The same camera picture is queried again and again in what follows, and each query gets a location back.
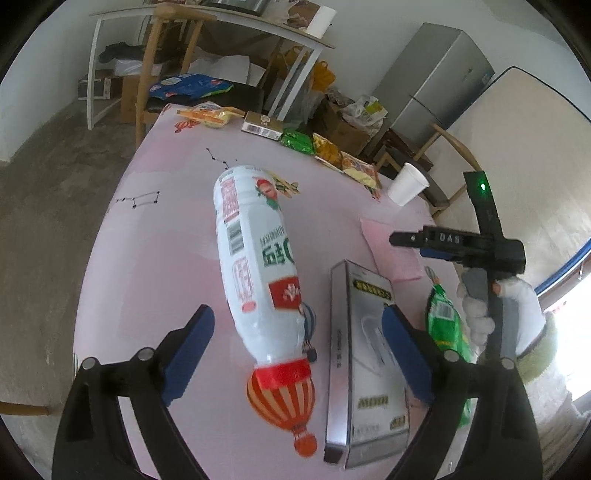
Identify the dark brown wooden stand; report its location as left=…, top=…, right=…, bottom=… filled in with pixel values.
left=369, top=129, right=435, bottom=178

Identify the silver rectangular box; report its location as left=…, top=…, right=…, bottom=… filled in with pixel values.
left=324, top=259, right=411, bottom=470

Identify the white bottle with red cap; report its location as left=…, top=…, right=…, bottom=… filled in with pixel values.
left=213, top=164, right=311, bottom=393

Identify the pink cloth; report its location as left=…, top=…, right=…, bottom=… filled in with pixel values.
left=360, top=218, right=424, bottom=282

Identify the white mattress with blue edge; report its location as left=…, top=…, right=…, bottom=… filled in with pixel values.
left=429, top=67, right=591, bottom=301

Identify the white plastic bag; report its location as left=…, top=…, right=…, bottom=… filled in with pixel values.
left=344, top=95, right=389, bottom=130

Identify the yellow plastic bag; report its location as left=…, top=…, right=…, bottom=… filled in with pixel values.
left=311, top=60, right=335, bottom=93

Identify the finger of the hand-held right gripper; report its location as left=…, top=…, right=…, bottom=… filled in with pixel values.
left=389, top=226, right=469, bottom=261

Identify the blue snack bag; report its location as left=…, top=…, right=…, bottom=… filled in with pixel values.
left=148, top=73, right=234, bottom=100

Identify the white desk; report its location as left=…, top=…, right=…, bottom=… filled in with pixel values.
left=85, top=4, right=338, bottom=132

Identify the person's right forearm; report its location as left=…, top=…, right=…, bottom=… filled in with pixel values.
left=517, top=318, right=557, bottom=384

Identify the white paper cup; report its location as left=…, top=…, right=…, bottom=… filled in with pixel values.
left=387, top=162, right=430, bottom=207

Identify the yellow snack packet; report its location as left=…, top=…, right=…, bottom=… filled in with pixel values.
left=313, top=134, right=347, bottom=169
left=178, top=102, right=245, bottom=129
left=342, top=154, right=383, bottom=190

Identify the green snack packet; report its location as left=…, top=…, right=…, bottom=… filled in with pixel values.
left=279, top=130, right=315, bottom=155
left=425, top=282, right=474, bottom=425

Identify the brown and white carton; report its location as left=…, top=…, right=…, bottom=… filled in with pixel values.
left=241, top=111, right=283, bottom=140

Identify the cardboard box with black print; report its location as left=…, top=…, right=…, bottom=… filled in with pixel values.
left=78, top=69, right=139, bottom=123

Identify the grey refrigerator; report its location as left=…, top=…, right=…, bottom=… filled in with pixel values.
left=372, top=23, right=495, bottom=148

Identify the wooden bar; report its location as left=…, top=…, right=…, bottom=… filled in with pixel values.
left=0, top=401, right=49, bottom=416

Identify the open cardboard box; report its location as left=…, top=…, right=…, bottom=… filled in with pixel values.
left=318, top=104, right=370, bottom=155

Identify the person's right hand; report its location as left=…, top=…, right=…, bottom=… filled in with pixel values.
left=456, top=277, right=543, bottom=356

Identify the white paper roll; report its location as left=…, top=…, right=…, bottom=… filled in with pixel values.
left=305, top=6, right=337, bottom=38

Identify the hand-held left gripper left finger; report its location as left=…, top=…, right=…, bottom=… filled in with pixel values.
left=52, top=304, right=216, bottom=480

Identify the wooden chair with black seat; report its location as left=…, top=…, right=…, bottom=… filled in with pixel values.
left=374, top=122, right=483, bottom=220
left=136, top=2, right=264, bottom=148

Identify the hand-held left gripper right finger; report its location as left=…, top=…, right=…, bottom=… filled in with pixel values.
left=381, top=304, right=546, bottom=480

